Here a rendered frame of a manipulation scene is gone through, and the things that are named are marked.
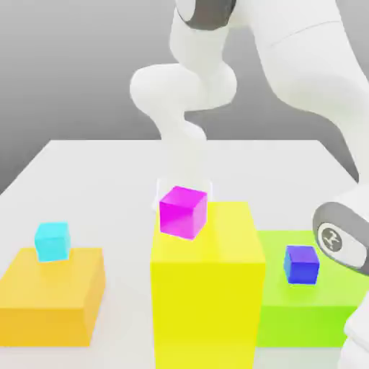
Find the large orange box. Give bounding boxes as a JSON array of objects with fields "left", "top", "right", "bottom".
[{"left": 0, "top": 246, "right": 107, "bottom": 347}]

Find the small blue cube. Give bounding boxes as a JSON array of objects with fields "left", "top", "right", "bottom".
[{"left": 283, "top": 245, "right": 321, "bottom": 286}]

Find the large green box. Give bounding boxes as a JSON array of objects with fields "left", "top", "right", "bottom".
[{"left": 255, "top": 229, "right": 369, "bottom": 349}]

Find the large yellow box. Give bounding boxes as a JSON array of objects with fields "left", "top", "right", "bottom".
[{"left": 150, "top": 200, "right": 267, "bottom": 369}]

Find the small magenta cube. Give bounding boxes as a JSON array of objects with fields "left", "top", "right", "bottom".
[{"left": 159, "top": 185, "right": 208, "bottom": 241}]

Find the small cyan cube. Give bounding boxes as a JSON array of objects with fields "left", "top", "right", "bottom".
[{"left": 34, "top": 221, "right": 72, "bottom": 263}]

